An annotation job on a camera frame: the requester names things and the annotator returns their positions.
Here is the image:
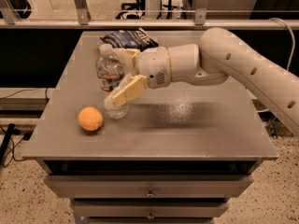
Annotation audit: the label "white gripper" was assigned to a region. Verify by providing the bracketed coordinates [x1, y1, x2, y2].
[104, 47, 171, 110]

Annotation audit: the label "clear plastic water bottle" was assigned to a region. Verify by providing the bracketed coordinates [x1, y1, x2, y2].
[94, 43, 131, 120]

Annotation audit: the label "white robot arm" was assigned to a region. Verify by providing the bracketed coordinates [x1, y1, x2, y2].
[104, 28, 299, 136]

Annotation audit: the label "blue chip bag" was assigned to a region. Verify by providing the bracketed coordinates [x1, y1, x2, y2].
[100, 28, 159, 51]

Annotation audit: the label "metal railing bar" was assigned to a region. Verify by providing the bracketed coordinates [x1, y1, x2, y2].
[0, 18, 299, 30]

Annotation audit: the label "orange fruit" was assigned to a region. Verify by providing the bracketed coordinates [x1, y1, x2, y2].
[78, 106, 104, 131]

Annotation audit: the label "black office chair base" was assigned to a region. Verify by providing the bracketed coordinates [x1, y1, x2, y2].
[116, 0, 145, 20]

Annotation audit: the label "grey drawer cabinet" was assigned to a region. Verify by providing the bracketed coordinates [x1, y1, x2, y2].
[23, 32, 277, 224]

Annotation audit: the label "upper grey drawer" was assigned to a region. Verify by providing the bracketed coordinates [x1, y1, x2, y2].
[44, 175, 253, 199]

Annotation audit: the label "grey drawer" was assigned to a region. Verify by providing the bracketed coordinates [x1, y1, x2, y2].
[71, 200, 229, 219]
[44, 175, 253, 199]

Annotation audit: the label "lower grey drawer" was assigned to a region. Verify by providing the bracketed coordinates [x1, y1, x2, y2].
[71, 200, 229, 219]

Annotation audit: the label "black floor cables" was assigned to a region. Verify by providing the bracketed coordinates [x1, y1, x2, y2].
[0, 123, 32, 169]

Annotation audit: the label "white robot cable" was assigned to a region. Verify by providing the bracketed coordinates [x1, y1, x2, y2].
[257, 17, 297, 114]

